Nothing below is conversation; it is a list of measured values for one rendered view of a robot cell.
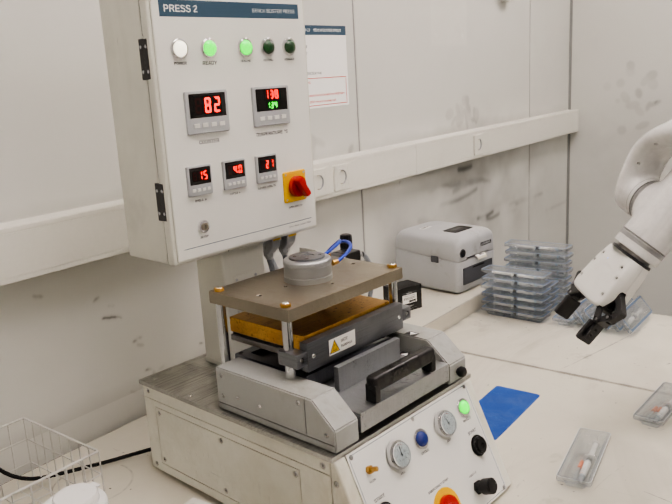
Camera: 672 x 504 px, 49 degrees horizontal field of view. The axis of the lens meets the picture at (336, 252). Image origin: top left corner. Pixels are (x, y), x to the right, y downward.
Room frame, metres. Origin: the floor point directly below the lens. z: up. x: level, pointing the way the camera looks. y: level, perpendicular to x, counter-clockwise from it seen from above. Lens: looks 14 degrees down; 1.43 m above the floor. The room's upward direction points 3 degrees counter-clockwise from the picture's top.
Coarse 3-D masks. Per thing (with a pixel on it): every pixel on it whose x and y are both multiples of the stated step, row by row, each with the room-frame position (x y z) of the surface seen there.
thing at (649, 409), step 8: (664, 384) 1.40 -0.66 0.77; (656, 392) 1.37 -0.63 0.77; (664, 392) 1.37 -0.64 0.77; (648, 400) 1.33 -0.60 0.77; (656, 400) 1.33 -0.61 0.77; (664, 400) 1.33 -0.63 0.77; (640, 408) 1.30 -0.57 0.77; (648, 408) 1.30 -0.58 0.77; (656, 408) 1.30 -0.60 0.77; (664, 408) 1.30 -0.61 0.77; (648, 416) 1.27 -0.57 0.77; (656, 416) 1.27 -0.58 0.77; (664, 416) 1.26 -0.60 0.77
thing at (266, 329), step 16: (336, 304) 1.17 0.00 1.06; (352, 304) 1.17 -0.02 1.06; (368, 304) 1.16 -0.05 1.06; (384, 304) 1.17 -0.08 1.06; (240, 320) 1.12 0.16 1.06; (256, 320) 1.11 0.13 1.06; (272, 320) 1.11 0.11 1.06; (304, 320) 1.10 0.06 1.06; (320, 320) 1.09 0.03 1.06; (336, 320) 1.09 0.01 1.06; (240, 336) 1.13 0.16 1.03; (256, 336) 1.10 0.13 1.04; (272, 336) 1.07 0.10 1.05; (304, 336) 1.03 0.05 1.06
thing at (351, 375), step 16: (368, 352) 1.07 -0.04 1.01; (384, 352) 1.10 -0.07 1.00; (400, 352) 1.16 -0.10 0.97; (336, 368) 1.02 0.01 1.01; (352, 368) 1.04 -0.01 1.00; (368, 368) 1.07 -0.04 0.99; (336, 384) 1.02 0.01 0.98; (352, 384) 1.04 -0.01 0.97; (400, 384) 1.04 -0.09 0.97; (416, 384) 1.04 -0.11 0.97; (432, 384) 1.07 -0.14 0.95; (352, 400) 0.99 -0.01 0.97; (384, 400) 0.98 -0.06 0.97; (400, 400) 1.01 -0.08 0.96; (368, 416) 0.96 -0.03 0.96; (384, 416) 0.98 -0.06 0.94
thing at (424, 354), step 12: (420, 348) 1.08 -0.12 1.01; (432, 348) 1.08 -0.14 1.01; (408, 360) 1.03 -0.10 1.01; (420, 360) 1.05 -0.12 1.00; (432, 360) 1.07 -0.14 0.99; (384, 372) 0.99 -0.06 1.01; (396, 372) 1.01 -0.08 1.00; (408, 372) 1.03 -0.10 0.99; (372, 384) 0.97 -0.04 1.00; (384, 384) 0.99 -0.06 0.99; (372, 396) 0.97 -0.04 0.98
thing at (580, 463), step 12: (588, 432) 1.22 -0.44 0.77; (600, 432) 1.22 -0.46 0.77; (576, 444) 1.18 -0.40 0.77; (588, 444) 1.18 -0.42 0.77; (600, 444) 1.17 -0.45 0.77; (576, 456) 1.14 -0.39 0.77; (588, 456) 1.14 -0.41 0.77; (600, 456) 1.13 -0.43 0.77; (564, 468) 1.10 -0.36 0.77; (576, 468) 1.10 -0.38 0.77; (588, 468) 1.10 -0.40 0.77; (588, 480) 1.06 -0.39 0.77
